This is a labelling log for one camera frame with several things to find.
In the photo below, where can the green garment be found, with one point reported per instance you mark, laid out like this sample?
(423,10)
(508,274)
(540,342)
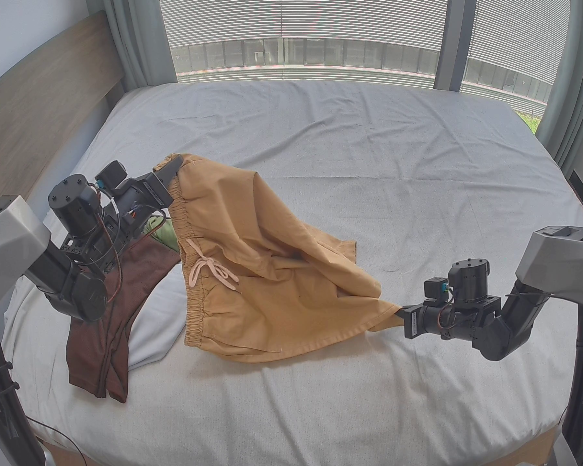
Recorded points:
(164,236)

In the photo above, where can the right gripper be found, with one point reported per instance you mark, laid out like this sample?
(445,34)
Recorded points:
(425,321)

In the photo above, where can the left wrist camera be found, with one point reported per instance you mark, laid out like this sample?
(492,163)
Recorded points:
(111,173)

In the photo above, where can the pale grey garment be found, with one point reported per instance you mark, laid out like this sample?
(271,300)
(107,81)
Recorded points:
(160,318)

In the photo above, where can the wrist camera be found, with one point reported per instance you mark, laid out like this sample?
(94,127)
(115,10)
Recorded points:
(111,173)
(435,289)

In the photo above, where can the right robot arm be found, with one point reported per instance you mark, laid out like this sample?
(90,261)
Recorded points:
(554,260)

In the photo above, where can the bed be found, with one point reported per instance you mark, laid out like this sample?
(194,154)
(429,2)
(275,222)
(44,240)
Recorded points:
(418,163)

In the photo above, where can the grey-green curtain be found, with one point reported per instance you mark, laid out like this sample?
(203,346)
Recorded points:
(131,27)
(578,66)

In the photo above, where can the brown garment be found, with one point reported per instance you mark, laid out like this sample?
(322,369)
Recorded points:
(102,333)

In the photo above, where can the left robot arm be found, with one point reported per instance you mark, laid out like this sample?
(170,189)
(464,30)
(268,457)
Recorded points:
(9,240)

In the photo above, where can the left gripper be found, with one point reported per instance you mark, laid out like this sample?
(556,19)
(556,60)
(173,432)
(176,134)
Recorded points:
(145,202)

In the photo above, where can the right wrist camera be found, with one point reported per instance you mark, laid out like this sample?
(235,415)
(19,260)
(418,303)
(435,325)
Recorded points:
(435,289)

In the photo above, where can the window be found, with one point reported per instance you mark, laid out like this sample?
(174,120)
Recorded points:
(296,17)

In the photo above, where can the tan shorts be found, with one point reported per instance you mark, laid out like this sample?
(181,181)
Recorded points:
(272,284)

